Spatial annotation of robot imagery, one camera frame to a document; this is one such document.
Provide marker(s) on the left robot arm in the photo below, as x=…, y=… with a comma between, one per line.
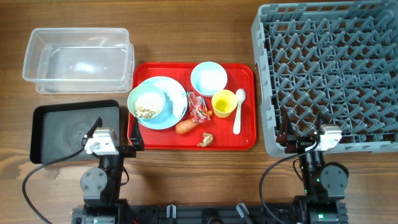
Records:
x=101, y=185

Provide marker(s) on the white plastic spoon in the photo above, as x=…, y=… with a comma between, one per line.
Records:
x=240, y=96

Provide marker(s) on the orange carrot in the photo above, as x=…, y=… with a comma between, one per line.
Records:
x=186, y=125

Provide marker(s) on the black waste tray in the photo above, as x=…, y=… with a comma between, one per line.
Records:
x=58, y=130

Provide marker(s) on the light blue plate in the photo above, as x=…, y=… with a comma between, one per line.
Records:
x=175, y=103

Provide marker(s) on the clear plastic waste bin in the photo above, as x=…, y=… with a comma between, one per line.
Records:
x=79, y=60

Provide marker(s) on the red candy wrapper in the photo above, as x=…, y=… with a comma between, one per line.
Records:
x=197, y=107

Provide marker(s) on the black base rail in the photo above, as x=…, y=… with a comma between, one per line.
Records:
x=286, y=212

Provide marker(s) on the rice food leftovers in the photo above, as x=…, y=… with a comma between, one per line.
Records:
x=149, y=105

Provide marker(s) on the light blue bowl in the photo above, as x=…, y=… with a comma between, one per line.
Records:
x=207, y=78

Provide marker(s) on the grey dishwasher rack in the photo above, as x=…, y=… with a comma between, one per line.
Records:
x=338, y=59

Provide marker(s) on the yellow plastic cup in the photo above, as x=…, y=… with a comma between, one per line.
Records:
x=224, y=102

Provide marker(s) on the ginger root piece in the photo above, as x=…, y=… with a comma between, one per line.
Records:
x=207, y=140

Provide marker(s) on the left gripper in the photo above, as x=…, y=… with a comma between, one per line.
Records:
x=137, y=141

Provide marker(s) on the green bowl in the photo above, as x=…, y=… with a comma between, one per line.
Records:
x=137, y=91

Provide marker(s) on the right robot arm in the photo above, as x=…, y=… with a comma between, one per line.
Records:
x=324, y=183

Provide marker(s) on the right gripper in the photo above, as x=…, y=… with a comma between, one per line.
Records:
x=297, y=144

